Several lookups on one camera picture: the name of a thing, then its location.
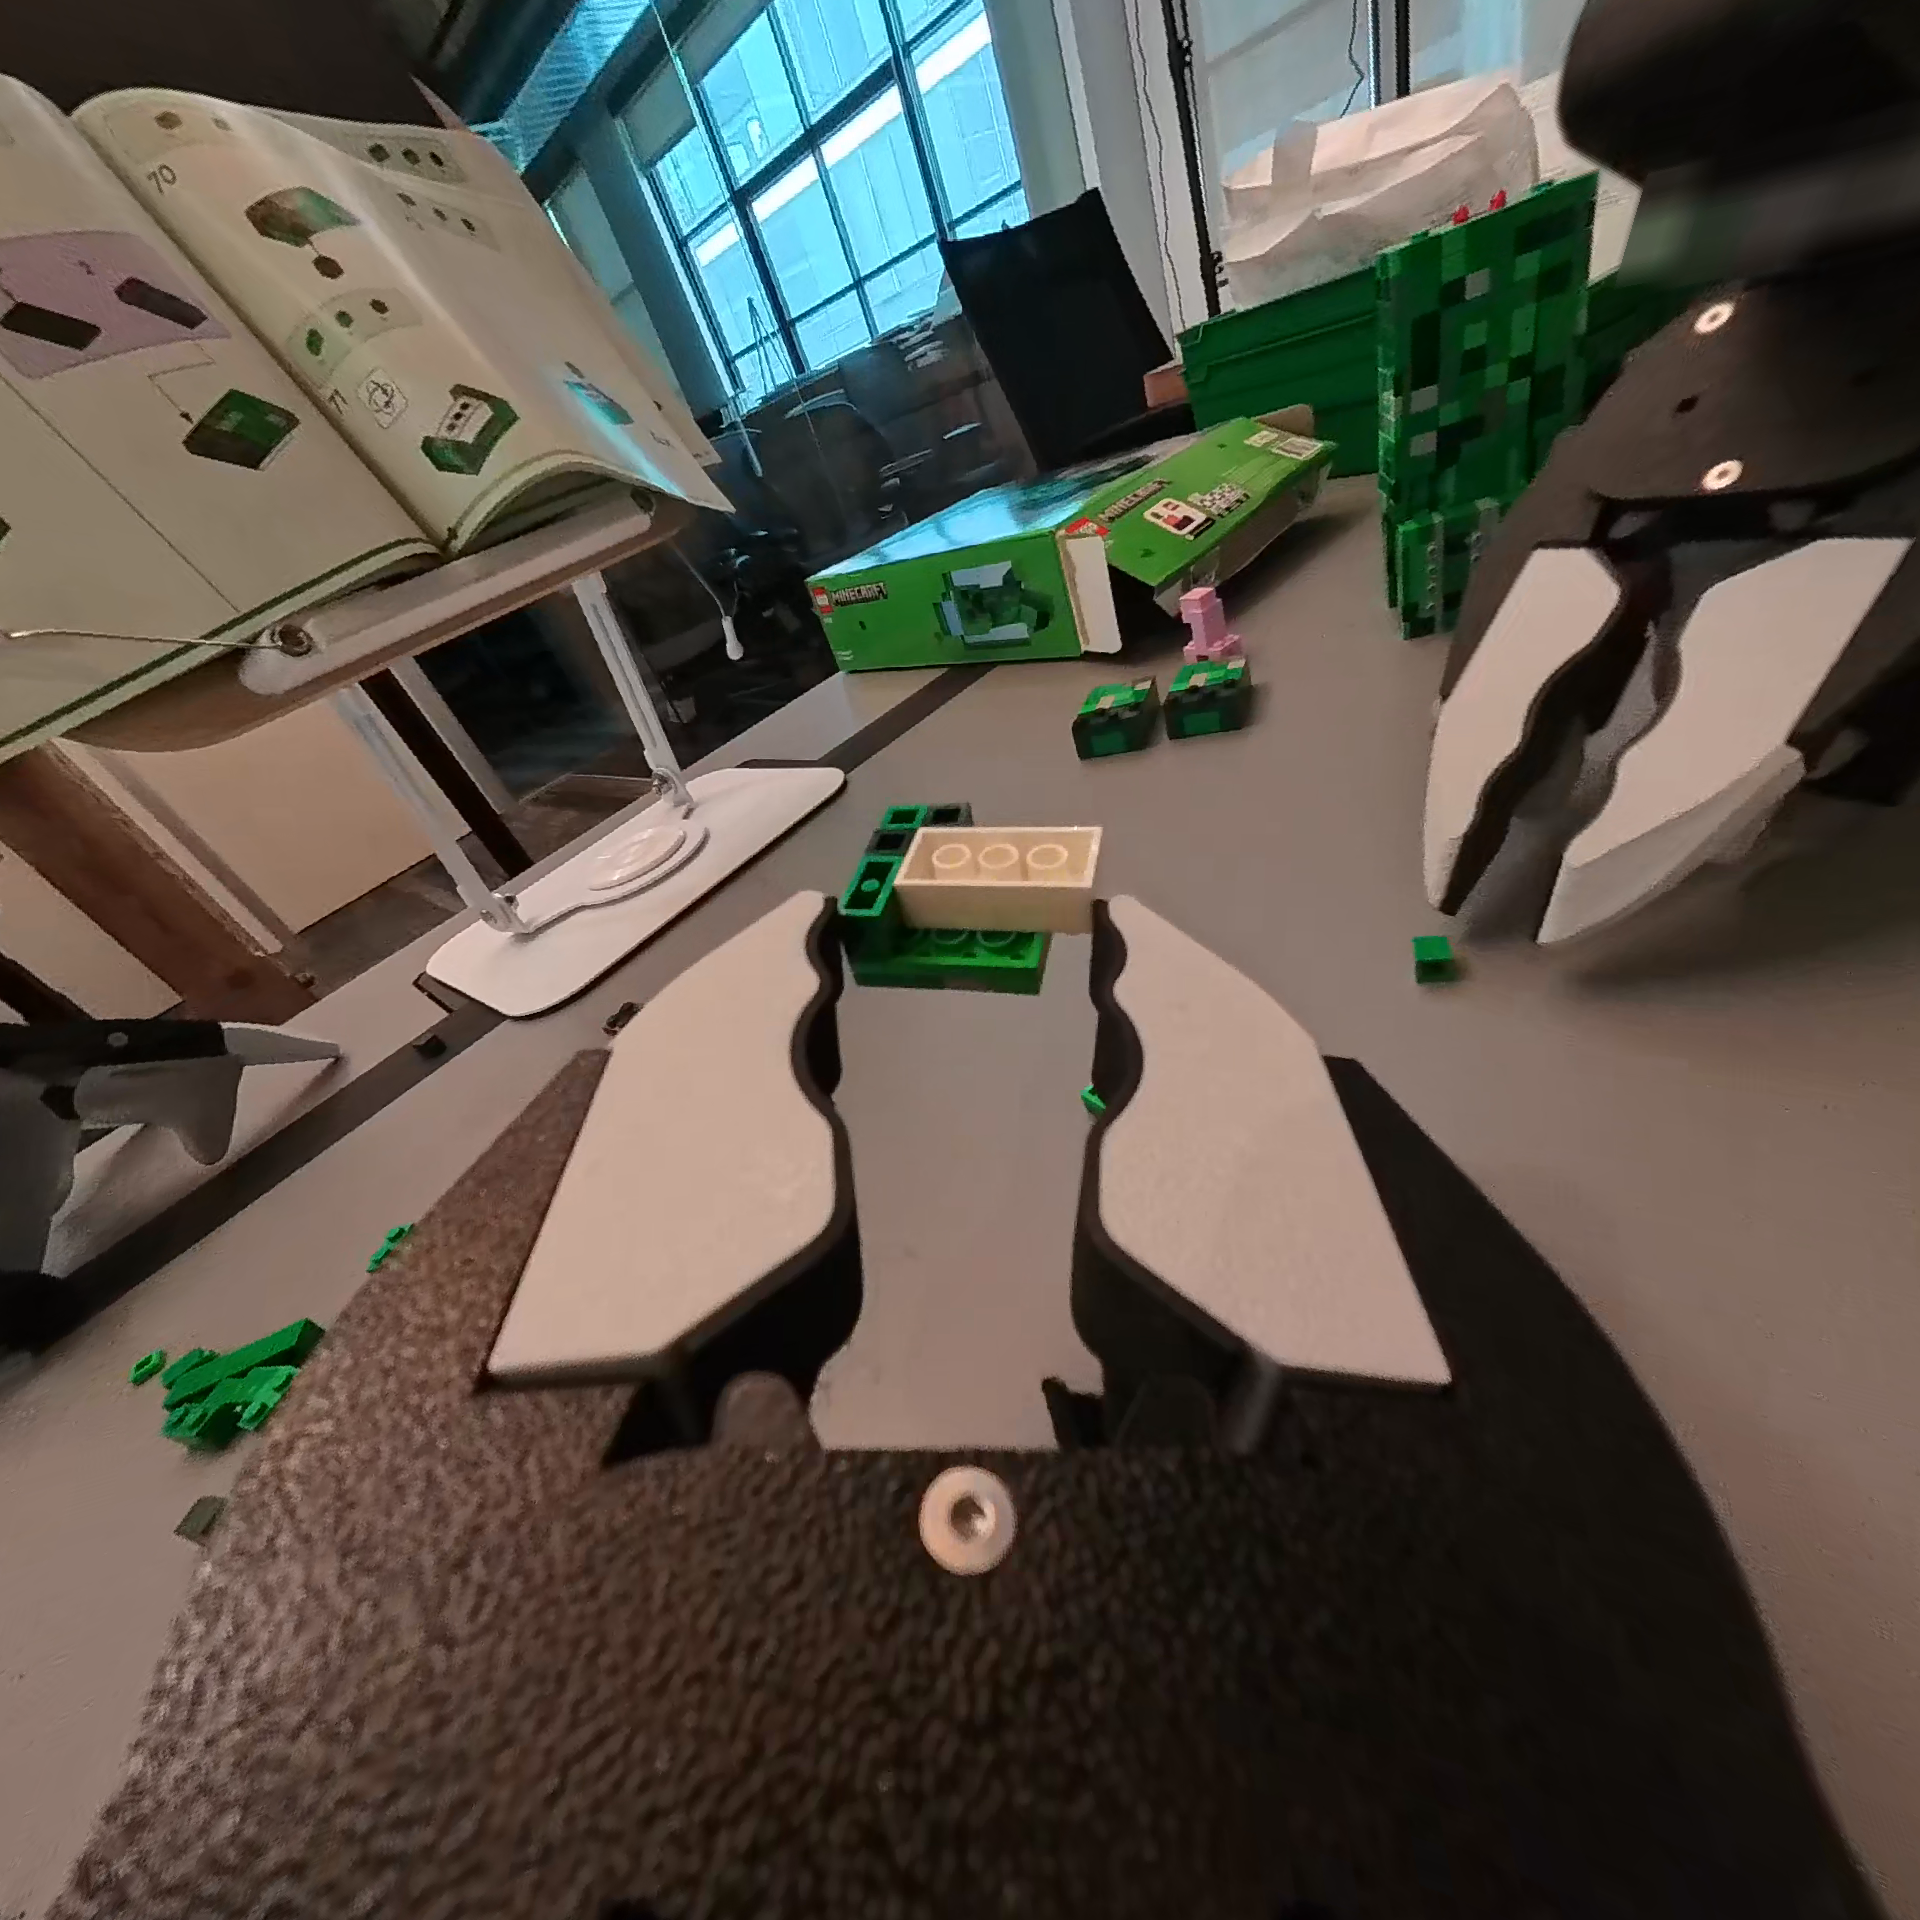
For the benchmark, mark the large green lego build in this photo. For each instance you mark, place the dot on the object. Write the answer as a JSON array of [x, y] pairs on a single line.
[[1485, 376]]

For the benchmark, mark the black and white spare device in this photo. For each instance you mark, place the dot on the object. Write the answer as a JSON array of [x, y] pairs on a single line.
[[150, 1089]]

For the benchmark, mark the pink lego figure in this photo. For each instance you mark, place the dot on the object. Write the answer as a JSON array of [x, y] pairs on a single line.
[[1208, 621]]

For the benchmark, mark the bright green lego piece pile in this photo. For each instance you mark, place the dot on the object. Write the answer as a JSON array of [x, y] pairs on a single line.
[[225, 1388]]

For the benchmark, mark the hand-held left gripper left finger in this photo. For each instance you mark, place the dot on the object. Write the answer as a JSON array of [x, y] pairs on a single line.
[[690, 1170]]

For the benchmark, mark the green lego set box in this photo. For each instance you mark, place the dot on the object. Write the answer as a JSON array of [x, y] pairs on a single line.
[[930, 600]]

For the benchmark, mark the black light stand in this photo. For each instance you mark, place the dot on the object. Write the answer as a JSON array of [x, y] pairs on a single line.
[[1184, 148], [1387, 43]]

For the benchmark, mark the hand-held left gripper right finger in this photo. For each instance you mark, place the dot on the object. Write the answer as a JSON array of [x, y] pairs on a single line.
[[1261, 1200]]

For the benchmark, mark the white book stand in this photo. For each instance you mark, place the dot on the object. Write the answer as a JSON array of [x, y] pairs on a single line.
[[675, 854]]

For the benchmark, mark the black office chair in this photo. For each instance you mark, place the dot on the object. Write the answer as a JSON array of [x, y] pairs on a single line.
[[1050, 329]]

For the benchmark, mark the white plastic bag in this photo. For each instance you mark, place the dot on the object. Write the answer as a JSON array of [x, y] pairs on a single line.
[[1382, 181]]

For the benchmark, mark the lego instruction booklet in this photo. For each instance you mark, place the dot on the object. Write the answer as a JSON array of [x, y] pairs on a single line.
[[225, 420]]

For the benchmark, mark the green lego plate cream brick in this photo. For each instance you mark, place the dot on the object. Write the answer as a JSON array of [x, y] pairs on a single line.
[[991, 884]]

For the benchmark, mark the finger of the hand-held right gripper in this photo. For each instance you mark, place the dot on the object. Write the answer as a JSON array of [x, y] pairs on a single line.
[[1517, 675], [1755, 704]]

